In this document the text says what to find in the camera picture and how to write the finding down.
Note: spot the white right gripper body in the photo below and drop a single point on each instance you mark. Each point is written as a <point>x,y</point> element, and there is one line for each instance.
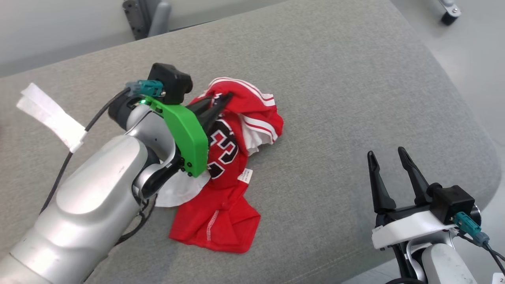
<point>410,228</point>

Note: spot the teal left camera connector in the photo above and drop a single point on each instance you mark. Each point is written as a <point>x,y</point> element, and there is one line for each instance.
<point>148,87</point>

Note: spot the white paper tag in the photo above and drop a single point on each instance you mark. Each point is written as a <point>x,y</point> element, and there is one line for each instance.
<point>499,278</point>

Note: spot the red basketball jersey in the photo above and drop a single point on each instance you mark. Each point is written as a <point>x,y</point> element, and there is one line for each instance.
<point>221,205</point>

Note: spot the grey rounded tube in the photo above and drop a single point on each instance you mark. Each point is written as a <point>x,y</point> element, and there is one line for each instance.
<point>159,19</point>

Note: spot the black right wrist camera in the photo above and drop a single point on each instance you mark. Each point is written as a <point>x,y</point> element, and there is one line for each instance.
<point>451,203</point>

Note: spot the teal right camera connector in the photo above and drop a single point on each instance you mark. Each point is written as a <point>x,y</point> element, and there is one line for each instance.
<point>467,227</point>

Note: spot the dark metal bracket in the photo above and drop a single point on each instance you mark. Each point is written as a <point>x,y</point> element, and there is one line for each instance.
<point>136,19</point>

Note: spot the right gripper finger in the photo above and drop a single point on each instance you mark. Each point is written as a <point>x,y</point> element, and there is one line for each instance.
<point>378,185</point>
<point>414,173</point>

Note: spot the teal camera connector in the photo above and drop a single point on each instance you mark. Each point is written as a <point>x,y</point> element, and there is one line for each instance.
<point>148,87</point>
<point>467,227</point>

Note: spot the grey fabric sofa cushion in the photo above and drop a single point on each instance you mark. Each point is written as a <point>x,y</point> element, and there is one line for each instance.
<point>335,98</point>

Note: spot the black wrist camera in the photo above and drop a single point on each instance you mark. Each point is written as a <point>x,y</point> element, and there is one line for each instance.
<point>451,203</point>
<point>169,81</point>

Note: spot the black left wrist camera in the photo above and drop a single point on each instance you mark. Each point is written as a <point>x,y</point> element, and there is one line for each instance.
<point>169,81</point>

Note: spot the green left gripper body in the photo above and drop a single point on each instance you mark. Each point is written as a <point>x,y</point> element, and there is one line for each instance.
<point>189,138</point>

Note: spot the white tape strip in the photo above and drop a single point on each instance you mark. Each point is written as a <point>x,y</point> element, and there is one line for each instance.
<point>51,114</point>

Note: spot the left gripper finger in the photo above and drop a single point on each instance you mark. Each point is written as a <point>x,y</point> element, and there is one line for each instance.
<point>203,107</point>
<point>215,114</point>

